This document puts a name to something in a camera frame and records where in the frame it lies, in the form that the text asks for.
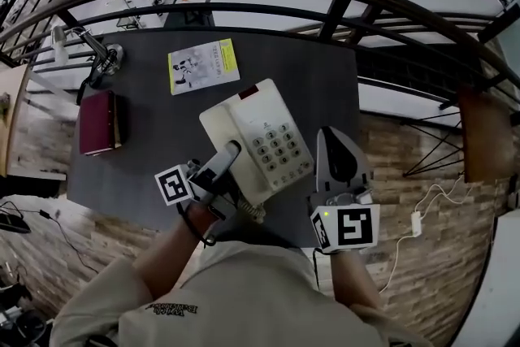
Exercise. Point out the white telephone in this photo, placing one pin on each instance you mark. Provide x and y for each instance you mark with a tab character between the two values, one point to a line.
266	122

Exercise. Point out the dark grey table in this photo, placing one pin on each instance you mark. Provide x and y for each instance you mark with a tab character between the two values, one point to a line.
162	126

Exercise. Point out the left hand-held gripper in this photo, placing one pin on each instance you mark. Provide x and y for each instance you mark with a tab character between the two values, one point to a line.
174	185

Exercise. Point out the black flat device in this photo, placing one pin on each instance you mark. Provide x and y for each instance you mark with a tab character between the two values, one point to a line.
12	223

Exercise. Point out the dark red notebook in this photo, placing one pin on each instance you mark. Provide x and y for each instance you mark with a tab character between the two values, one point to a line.
97	122

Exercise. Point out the person's right forearm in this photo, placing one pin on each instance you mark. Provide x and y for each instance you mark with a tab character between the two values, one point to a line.
355	280

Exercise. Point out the person's left forearm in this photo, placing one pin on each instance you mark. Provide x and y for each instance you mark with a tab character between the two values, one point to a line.
166	256

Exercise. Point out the person's beige shirt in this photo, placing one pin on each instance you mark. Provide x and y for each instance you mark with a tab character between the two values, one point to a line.
252	296

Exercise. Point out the light wooden side table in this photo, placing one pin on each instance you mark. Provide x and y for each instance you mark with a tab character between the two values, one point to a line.
12	114

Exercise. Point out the white and yellow booklet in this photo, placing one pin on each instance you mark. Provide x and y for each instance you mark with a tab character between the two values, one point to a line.
203	67

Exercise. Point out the brown wooden chair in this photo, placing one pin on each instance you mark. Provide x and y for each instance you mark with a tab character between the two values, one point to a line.
485	134

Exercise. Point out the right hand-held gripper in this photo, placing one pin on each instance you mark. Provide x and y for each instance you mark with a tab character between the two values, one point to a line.
345	191

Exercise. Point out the silver desk lamp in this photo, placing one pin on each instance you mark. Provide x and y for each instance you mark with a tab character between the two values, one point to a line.
107	55

